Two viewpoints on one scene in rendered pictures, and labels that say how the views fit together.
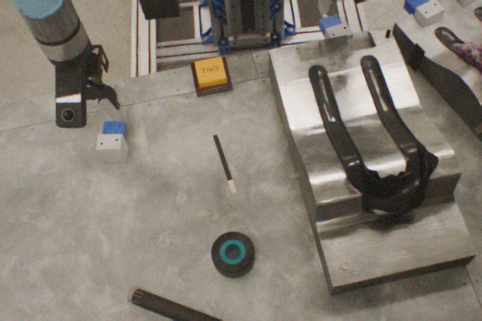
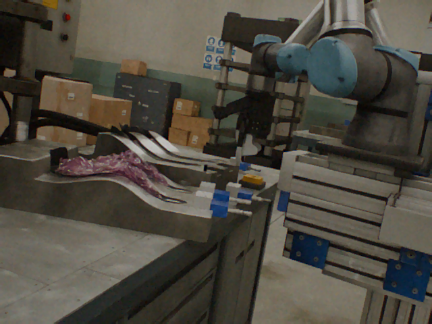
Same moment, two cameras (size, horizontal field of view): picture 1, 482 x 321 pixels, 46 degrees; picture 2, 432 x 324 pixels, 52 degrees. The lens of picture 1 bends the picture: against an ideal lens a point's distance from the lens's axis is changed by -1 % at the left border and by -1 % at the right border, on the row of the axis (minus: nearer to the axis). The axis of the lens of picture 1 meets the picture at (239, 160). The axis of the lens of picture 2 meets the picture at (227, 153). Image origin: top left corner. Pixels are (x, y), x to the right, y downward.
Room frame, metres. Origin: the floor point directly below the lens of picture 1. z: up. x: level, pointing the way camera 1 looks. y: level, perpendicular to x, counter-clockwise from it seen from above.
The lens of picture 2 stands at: (1.25, -1.43, 1.12)
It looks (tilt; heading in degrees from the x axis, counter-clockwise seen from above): 8 degrees down; 113
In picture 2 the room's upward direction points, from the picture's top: 10 degrees clockwise
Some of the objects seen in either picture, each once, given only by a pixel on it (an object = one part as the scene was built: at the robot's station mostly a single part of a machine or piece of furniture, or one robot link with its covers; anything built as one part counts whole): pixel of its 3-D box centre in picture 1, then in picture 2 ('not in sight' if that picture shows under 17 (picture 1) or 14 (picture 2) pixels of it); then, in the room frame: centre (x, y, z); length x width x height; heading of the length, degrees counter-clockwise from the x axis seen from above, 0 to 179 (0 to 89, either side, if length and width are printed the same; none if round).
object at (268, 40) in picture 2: not in sight; (265, 56); (0.82, -0.25, 1.23); 0.09 x 0.08 x 0.11; 144
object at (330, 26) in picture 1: (329, 23); (248, 196); (0.84, -0.24, 0.83); 0.13 x 0.05 x 0.05; 13
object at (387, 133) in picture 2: not in sight; (378, 128); (1.16, -0.33, 1.09); 0.15 x 0.15 x 0.10
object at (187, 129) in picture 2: not in sight; (194, 123); (-2.61, 5.94, 0.42); 0.86 x 0.33 x 0.83; 2
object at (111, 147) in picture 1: (115, 128); (246, 167); (0.64, 0.25, 0.83); 0.13 x 0.05 x 0.05; 173
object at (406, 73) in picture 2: not in sight; (386, 78); (1.16, -0.33, 1.20); 0.13 x 0.12 x 0.14; 54
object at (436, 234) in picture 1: (364, 145); (152, 158); (0.50, -0.24, 0.87); 0.50 x 0.26 x 0.14; 5
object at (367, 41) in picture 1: (359, 46); (212, 175); (0.74, -0.28, 0.87); 0.05 x 0.05 x 0.04; 5
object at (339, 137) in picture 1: (370, 124); (157, 144); (0.52, -0.25, 0.92); 0.35 x 0.16 x 0.09; 5
